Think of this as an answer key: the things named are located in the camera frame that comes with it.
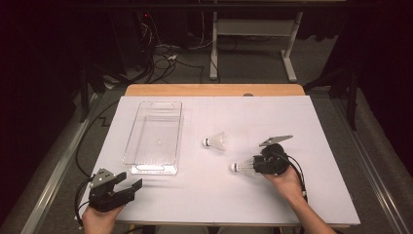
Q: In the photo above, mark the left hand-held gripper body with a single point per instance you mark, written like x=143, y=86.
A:
x=107, y=200

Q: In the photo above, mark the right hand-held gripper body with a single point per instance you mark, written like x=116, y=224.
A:
x=276, y=161

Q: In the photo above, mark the white shuttlecock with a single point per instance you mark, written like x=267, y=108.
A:
x=217, y=141
x=245, y=167

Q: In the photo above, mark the clear plastic container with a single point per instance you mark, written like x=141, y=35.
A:
x=152, y=149

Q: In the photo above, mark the person's left hand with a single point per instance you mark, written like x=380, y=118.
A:
x=97, y=222

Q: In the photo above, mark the person's right hand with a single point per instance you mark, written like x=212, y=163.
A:
x=287, y=183

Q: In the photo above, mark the white board sheet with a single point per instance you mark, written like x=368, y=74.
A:
x=201, y=195

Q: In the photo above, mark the dark round table grommet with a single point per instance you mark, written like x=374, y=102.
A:
x=248, y=95

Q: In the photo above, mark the black metal stand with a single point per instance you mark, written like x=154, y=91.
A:
x=85, y=97
x=352, y=104

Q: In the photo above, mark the wooden table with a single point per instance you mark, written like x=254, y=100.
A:
x=211, y=90

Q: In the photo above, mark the black equipment with red light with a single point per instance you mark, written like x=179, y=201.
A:
x=133, y=42

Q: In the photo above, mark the aluminium floor rail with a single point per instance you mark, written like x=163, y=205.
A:
x=378, y=188
x=60, y=169

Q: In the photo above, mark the white metal desk frame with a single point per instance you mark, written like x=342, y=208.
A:
x=256, y=27

